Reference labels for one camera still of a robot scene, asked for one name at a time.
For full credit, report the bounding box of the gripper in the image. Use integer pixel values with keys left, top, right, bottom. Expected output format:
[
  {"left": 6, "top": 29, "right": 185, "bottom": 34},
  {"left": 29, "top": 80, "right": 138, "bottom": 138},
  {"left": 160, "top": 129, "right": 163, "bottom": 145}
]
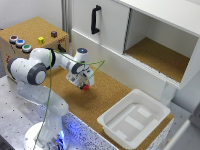
[{"left": 65, "top": 66, "right": 95, "bottom": 90}]

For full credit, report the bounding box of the pink block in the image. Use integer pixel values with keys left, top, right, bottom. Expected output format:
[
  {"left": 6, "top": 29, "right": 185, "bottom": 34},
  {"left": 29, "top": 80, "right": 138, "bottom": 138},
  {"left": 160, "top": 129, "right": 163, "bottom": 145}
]
[{"left": 82, "top": 84, "right": 91, "bottom": 92}]

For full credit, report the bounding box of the purple block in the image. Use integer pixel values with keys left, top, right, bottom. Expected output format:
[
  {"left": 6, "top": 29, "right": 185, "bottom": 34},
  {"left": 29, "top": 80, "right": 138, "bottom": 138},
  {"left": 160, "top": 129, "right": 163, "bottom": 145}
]
[{"left": 50, "top": 30, "right": 58, "bottom": 38}]

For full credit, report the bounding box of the yellow block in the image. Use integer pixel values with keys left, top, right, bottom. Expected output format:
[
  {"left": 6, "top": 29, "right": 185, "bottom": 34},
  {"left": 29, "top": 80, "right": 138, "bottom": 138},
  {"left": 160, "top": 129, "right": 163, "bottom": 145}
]
[{"left": 37, "top": 36, "right": 46, "bottom": 45}]

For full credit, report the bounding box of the green button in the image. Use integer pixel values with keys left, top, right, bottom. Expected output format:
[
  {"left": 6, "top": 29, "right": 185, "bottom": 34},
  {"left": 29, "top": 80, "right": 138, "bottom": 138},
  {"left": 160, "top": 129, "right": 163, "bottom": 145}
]
[{"left": 21, "top": 43, "right": 33, "bottom": 54}]

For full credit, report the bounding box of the white sliding door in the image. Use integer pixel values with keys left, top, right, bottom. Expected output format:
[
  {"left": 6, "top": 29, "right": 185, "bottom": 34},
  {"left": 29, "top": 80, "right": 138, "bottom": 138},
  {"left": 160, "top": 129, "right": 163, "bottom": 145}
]
[{"left": 72, "top": 0, "right": 131, "bottom": 56}]

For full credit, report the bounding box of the wooden drawer box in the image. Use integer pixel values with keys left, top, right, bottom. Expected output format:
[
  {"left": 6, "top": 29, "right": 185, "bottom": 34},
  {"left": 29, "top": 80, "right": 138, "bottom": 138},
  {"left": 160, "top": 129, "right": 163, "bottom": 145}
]
[{"left": 0, "top": 16, "right": 71, "bottom": 81}]

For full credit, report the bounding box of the blue button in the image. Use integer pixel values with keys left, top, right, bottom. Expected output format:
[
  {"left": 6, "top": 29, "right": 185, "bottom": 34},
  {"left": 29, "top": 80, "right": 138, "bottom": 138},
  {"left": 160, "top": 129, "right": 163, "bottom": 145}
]
[{"left": 15, "top": 38, "right": 26, "bottom": 49}]

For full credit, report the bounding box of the white plastic box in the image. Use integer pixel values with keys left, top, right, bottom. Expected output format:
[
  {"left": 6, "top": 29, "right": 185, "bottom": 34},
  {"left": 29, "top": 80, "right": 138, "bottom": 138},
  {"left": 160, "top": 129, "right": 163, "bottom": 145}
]
[{"left": 96, "top": 88, "right": 172, "bottom": 150}]

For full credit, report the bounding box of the red button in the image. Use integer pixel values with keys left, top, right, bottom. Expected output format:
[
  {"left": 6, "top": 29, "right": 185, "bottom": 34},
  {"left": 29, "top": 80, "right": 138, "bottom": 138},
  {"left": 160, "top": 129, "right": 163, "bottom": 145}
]
[{"left": 9, "top": 34, "right": 19, "bottom": 45}]

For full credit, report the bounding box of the white cabinet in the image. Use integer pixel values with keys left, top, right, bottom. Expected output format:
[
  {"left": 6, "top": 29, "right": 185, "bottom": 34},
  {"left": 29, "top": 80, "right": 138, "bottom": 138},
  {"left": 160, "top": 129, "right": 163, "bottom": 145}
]
[{"left": 70, "top": 0, "right": 200, "bottom": 107}]

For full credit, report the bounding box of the green cable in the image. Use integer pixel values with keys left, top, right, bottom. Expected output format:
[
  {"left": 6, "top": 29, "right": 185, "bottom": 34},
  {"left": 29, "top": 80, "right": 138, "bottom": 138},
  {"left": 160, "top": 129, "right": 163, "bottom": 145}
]
[{"left": 33, "top": 49, "right": 106, "bottom": 150}]

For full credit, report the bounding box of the black drawer handle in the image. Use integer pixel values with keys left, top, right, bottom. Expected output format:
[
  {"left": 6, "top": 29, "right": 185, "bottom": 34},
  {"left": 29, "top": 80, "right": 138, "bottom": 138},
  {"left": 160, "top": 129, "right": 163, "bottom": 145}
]
[{"left": 57, "top": 43, "right": 67, "bottom": 54}]

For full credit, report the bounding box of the black door handle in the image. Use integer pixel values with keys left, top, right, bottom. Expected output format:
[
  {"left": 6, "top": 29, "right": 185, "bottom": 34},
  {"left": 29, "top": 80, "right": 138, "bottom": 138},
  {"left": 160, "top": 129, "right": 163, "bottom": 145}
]
[{"left": 90, "top": 4, "right": 102, "bottom": 35}]

